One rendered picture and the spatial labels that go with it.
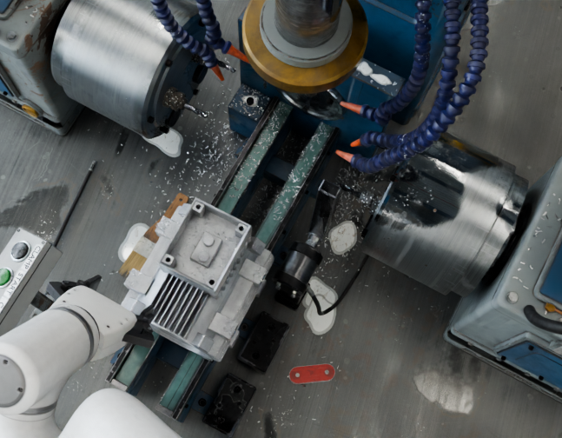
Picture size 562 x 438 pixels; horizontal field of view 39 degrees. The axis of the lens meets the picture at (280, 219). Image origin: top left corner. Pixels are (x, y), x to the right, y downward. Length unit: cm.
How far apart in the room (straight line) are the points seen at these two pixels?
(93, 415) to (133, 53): 69
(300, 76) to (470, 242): 38
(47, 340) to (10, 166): 81
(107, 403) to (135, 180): 86
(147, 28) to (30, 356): 65
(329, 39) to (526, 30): 82
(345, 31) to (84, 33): 47
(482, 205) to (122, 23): 65
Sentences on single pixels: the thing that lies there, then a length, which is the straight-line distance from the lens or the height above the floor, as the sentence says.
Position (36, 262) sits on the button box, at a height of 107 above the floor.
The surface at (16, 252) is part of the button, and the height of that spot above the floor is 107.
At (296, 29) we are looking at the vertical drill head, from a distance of 107.
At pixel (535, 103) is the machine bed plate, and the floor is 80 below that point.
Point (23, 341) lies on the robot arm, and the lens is 91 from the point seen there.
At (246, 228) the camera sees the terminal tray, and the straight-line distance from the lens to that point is 122.
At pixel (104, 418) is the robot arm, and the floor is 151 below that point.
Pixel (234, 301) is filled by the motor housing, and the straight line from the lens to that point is 128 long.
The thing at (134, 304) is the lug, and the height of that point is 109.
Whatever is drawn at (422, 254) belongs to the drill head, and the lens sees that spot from 128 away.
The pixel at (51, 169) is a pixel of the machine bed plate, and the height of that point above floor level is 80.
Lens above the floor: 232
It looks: 74 degrees down
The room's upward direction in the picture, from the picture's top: 6 degrees clockwise
